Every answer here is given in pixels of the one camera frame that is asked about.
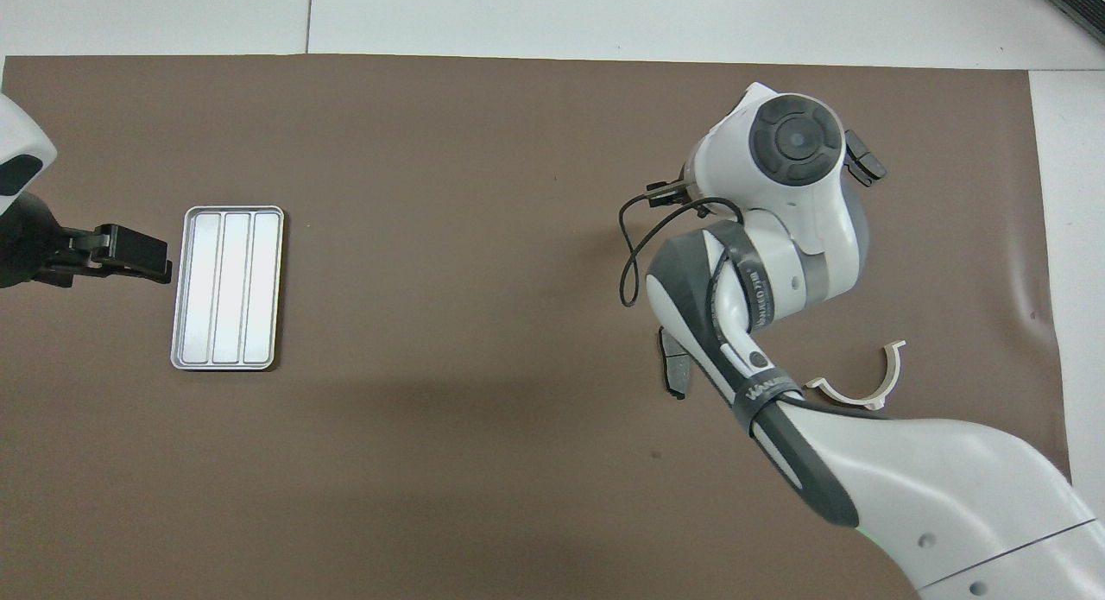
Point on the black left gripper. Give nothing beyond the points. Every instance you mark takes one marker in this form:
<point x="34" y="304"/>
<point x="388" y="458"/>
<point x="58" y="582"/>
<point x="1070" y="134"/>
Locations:
<point x="26" y="242"/>

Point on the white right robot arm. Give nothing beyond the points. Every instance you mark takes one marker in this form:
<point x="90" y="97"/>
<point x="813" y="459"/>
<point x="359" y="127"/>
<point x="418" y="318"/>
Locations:
<point x="906" y="470"/>

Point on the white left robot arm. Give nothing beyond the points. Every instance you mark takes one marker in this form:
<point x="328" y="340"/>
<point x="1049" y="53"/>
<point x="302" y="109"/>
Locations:
<point x="22" y="142"/>

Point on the silver metal tray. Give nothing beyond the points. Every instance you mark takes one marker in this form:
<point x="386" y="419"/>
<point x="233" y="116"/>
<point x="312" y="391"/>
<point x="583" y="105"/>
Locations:
<point x="227" y="287"/>

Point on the brown table mat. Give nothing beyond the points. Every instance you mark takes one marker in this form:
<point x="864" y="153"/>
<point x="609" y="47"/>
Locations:
<point x="475" y="194"/>

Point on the dark grey brake pad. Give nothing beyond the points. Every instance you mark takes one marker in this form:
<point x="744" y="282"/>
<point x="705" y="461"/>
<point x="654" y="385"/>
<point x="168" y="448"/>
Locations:
<point x="866" y="161"/>
<point x="673" y="367"/>

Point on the black ribbed equipment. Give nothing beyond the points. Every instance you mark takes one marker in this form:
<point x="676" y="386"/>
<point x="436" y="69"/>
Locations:
<point x="1079" y="3"/>

